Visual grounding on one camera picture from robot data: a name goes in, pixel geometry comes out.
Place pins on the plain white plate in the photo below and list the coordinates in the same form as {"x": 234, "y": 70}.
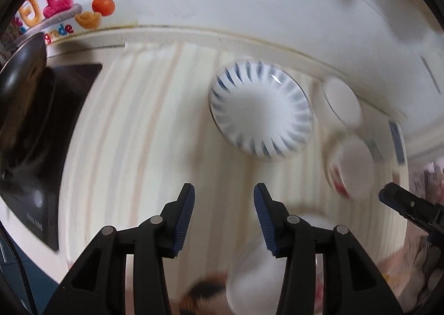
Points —
{"x": 251, "y": 285}

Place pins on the blue striped white plate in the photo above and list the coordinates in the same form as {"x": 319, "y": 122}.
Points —
{"x": 260, "y": 110}

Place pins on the blue kitchen cabinet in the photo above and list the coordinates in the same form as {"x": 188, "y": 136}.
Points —
{"x": 31, "y": 283}

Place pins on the black glass gas stove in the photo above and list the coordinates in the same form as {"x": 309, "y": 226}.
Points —
{"x": 71, "y": 110}

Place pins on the white bowl with red print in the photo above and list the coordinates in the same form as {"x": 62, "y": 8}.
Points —
{"x": 353, "y": 165}

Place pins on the blue smartphone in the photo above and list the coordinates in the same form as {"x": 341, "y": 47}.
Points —
{"x": 397, "y": 141}

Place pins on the white bowl with black rim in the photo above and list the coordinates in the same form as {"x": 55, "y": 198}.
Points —
{"x": 341, "y": 103}

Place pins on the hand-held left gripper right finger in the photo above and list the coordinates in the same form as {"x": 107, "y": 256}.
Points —
{"x": 264, "y": 221}

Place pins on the striped beige table cloth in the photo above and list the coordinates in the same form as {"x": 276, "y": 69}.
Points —
{"x": 138, "y": 127}

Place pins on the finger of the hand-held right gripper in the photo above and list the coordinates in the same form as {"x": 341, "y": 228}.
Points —
{"x": 409, "y": 205}

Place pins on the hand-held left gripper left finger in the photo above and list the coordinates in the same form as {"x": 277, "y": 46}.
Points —
{"x": 184, "y": 221}

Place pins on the black frying pan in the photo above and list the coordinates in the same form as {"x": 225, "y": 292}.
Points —
{"x": 20, "y": 72}

